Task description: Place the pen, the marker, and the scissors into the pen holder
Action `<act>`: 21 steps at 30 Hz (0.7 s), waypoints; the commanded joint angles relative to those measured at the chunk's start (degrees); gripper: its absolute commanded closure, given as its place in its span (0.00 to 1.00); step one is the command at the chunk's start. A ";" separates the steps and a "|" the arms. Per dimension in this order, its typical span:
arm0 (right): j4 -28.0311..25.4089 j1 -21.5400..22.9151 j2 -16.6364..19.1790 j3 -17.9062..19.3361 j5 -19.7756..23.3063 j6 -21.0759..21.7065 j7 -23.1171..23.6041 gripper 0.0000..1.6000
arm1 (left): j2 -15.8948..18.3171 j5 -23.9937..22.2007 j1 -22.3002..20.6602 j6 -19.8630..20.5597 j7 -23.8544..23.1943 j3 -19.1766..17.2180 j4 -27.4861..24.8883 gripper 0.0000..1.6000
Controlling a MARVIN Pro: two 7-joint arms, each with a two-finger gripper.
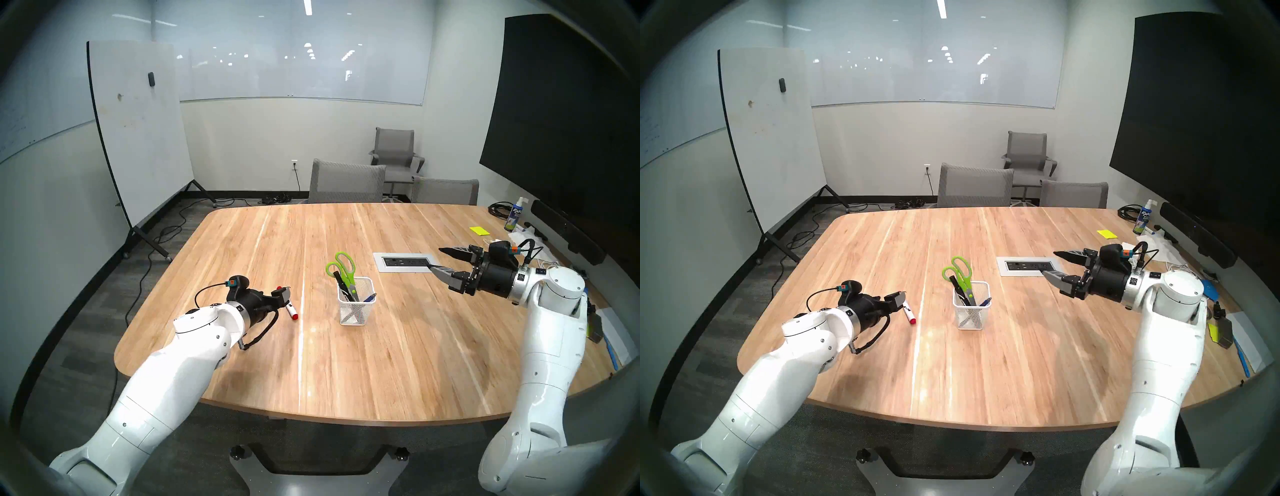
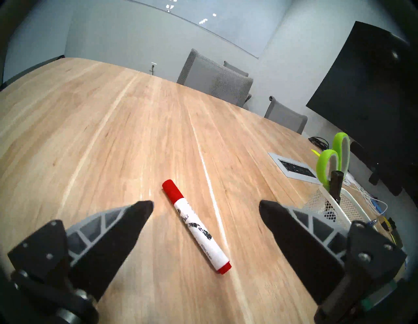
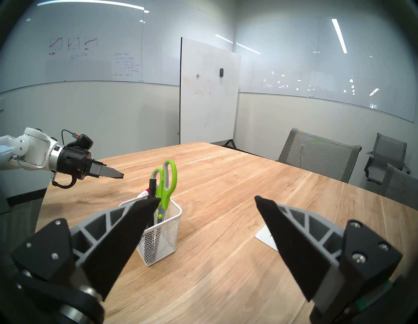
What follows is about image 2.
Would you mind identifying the large black wall screen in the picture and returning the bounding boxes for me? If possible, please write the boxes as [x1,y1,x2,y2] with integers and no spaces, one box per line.
[306,21,418,172]

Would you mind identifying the white mesh pen holder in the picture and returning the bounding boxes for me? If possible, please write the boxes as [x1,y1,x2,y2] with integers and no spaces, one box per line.
[302,186,380,236]

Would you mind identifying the wide glass wall whiteboard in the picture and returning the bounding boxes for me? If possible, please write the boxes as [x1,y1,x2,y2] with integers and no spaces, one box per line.
[127,0,296,59]

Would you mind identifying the coiled black cable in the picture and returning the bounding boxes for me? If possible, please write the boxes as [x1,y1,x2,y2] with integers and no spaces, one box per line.
[308,136,330,151]

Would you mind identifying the white charging cable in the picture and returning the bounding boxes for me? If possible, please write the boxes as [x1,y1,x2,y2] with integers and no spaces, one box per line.
[343,172,389,217]

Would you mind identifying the red capped whiteboard marker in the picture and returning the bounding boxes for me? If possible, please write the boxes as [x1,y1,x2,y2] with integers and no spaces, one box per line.
[162,179,233,275]

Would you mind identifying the grey office chair with armrests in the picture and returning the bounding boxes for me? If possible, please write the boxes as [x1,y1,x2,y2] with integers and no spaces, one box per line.
[223,61,249,77]

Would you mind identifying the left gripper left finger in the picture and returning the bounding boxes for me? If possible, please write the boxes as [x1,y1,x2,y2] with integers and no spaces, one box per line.
[7,201,154,324]

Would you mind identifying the green handled scissors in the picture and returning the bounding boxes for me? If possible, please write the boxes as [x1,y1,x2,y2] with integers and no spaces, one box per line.
[316,132,351,192]

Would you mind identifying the grey mesh office chair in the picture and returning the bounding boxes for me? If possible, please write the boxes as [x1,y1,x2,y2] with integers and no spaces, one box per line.
[177,48,254,108]
[264,96,308,135]

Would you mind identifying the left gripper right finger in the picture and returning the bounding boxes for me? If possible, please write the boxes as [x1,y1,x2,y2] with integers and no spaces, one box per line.
[259,200,408,324]

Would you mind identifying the yellow tape roll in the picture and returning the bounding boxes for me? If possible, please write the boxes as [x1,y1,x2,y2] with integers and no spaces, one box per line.
[380,217,396,244]

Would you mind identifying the silver table power outlet panel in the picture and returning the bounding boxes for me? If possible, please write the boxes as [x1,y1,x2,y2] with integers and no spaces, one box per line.
[268,152,322,185]

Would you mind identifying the black video sound bar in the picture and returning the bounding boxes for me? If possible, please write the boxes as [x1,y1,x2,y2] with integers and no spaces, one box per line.
[349,140,404,197]

